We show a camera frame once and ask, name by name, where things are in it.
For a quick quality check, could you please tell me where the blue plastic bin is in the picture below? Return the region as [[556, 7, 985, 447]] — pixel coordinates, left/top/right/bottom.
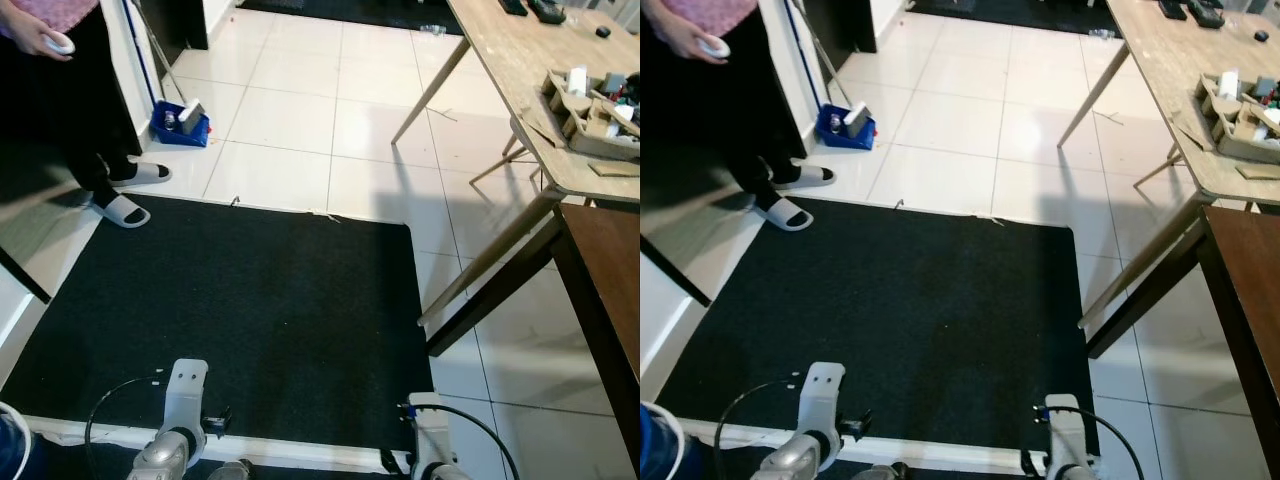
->
[[816, 102, 878, 152], [150, 98, 212, 149]]

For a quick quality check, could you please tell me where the bare person hand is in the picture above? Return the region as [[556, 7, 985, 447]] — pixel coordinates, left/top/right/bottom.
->
[[5, 14, 65, 61], [665, 9, 721, 59]]

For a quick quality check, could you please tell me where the white tape strip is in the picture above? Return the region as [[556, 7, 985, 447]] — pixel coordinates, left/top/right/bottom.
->
[[25, 415, 401, 473], [680, 418, 1051, 473]]

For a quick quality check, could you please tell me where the blue container with white rim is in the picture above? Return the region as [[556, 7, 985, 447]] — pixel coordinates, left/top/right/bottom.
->
[[0, 400, 34, 480], [640, 400, 688, 480]]

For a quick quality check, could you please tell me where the white slipper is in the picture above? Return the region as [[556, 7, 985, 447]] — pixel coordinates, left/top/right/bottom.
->
[[775, 163, 837, 191], [752, 196, 815, 233], [108, 160, 172, 188], [92, 193, 152, 230]]

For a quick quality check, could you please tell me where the grey board with black edge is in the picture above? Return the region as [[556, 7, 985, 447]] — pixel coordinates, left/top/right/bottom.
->
[[0, 185, 101, 304], [640, 180, 766, 308]]

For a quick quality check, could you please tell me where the dark brown wooden table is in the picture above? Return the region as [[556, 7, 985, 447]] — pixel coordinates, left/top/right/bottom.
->
[[1085, 205, 1280, 476], [425, 200, 641, 471]]

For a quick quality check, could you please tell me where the light wooden stool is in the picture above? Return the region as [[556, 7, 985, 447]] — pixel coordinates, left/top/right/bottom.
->
[[468, 118, 549, 193], [1133, 140, 1203, 193]]

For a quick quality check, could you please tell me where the person in black trousers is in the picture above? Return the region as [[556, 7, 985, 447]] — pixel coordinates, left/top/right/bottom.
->
[[640, 0, 816, 209], [0, 0, 151, 206]]

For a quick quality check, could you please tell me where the thin metal rod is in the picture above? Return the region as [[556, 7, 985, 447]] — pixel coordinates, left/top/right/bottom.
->
[[802, 0, 854, 109], [135, 0, 191, 106]]

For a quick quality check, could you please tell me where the blue pole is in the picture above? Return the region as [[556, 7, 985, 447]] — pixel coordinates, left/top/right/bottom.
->
[[124, 0, 159, 106], [780, 0, 823, 111]]

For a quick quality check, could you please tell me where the light wooden table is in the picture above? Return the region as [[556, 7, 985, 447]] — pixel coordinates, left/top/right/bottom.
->
[[1057, 0, 1280, 329], [390, 0, 641, 326]]

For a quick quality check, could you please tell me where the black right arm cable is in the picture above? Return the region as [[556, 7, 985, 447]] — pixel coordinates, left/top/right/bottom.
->
[[1035, 403, 1146, 480], [398, 402, 521, 480]]

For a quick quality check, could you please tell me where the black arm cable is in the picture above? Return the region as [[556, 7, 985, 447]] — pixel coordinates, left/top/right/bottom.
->
[[1035, 403, 1146, 480], [713, 375, 799, 480], [398, 402, 521, 480], [85, 372, 166, 480]]

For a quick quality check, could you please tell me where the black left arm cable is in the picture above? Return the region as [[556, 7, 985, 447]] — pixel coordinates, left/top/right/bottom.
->
[[713, 375, 799, 480], [85, 372, 166, 480]]

